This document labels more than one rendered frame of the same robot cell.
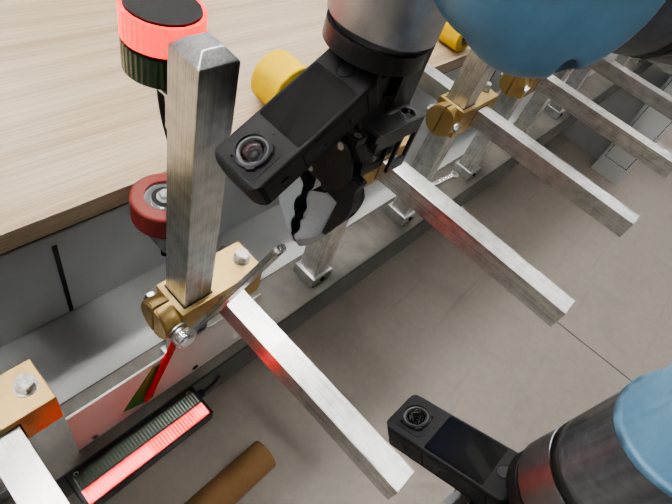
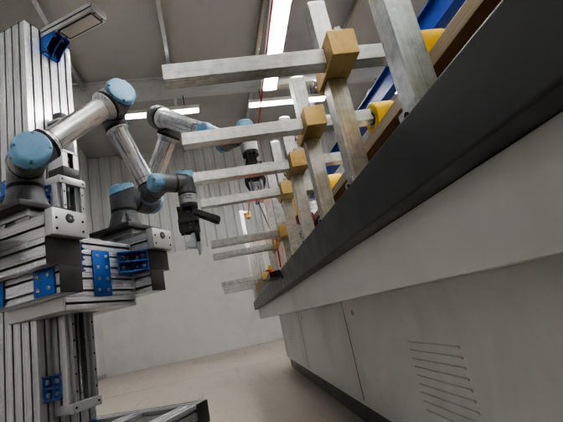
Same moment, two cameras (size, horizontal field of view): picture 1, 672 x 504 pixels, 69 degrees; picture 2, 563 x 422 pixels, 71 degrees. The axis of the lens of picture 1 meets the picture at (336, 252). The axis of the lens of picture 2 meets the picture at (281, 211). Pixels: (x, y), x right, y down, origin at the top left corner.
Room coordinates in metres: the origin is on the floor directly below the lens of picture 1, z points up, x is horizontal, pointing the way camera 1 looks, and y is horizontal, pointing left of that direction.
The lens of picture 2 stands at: (1.65, -0.83, 0.52)
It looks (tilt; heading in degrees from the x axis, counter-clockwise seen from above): 15 degrees up; 144
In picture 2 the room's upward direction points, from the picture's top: 12 degrees counter-clockwise
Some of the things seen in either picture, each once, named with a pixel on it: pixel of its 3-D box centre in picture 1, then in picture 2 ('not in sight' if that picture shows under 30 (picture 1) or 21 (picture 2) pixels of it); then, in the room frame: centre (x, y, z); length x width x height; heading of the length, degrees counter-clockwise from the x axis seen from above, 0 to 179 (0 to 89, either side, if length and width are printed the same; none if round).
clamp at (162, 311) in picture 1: (202, 289); (284, 233); (0.31, 0.13, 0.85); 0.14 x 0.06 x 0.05; 154
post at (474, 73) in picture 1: (439, 140); (298, 185); (0.74, -0.09, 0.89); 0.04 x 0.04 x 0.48; 64
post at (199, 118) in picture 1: (190, 258); (279, 216); (0.29, 0.14, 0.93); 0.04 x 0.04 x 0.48; 64
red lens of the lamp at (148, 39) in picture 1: (163, 21); not in sight; (0.31, 0.18, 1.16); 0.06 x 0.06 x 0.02
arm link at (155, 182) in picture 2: not in sight; (161, 184); (0.15, -0.32, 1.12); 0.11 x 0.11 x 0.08; 5
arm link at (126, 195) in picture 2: not in sight; (123, 197); (-0.23, -0.38, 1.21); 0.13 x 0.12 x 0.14; 116
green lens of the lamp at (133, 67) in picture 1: (163, 53); not in sight; (0.31, 0.18, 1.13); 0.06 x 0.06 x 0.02
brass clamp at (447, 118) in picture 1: (460, 109); (295, 167); (0.76, -0.10, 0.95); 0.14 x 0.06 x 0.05; 154
